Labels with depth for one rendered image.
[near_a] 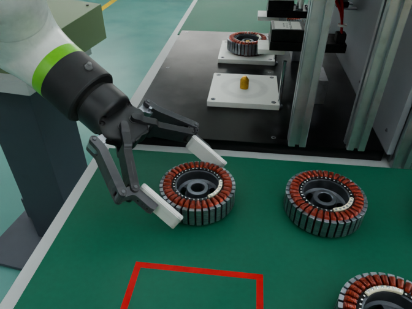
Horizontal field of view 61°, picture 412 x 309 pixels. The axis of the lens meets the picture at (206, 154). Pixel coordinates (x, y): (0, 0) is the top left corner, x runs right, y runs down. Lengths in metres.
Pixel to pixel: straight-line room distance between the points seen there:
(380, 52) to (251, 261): 0.35
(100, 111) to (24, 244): 1.14
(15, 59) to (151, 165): 0.26
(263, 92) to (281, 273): 0.44
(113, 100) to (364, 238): 0.40
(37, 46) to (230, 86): 0.42
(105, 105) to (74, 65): 0.07
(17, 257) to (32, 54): 1.12
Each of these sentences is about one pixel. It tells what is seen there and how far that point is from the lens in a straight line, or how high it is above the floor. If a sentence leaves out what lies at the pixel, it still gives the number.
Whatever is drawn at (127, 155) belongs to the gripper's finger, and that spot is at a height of 0.84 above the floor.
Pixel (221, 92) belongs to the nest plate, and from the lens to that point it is 0.78.
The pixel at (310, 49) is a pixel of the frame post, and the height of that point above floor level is 0.94.
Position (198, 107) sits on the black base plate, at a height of 0.77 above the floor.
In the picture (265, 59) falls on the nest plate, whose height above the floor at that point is 0.78.
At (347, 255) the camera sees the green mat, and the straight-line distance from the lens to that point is 0.51.
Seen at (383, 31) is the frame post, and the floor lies 0.97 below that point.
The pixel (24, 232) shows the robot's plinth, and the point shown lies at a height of 0.02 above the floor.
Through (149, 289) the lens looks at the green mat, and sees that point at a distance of 0.45.
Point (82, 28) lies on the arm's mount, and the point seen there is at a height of 0.82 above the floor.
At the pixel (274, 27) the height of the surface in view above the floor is 0.92.
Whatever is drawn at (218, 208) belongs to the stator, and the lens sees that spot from 0.49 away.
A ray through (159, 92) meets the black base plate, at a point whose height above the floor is 0.77.
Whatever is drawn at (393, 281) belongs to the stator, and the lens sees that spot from 0.45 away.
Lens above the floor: 1.12
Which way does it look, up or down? 36 degrees down
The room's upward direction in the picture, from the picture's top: straight up
